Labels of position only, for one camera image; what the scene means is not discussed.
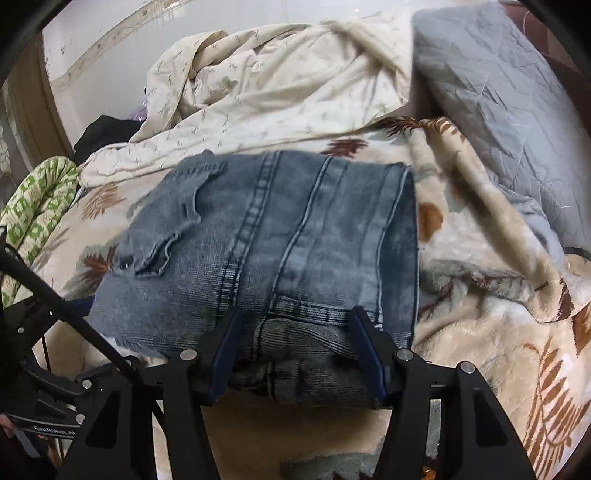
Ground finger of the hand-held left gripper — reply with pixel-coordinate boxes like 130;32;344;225
0;298;93;354
21;360;134;398

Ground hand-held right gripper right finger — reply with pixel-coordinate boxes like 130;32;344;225
347;305;539;480

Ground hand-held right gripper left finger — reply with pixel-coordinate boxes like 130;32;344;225
55;305;245;480

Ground grey-blue denim pants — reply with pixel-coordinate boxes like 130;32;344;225
88;150;421;411

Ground green patterned cloth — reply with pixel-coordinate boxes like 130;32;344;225
0;156;79;308

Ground leaf print fleece blanket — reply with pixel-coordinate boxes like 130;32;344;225
28;115;591;480

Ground black cloth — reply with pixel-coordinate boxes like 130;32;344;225
74;115;145;164

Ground wooden stained glass door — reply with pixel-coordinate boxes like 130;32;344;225
0;46;75;162

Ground cream patterned duvet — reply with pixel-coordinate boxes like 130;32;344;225
81;9;414;188

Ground grey quilted pillow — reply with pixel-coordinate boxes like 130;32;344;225
411;0;591;259

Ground black cable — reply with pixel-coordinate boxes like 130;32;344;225
0;251;144;384

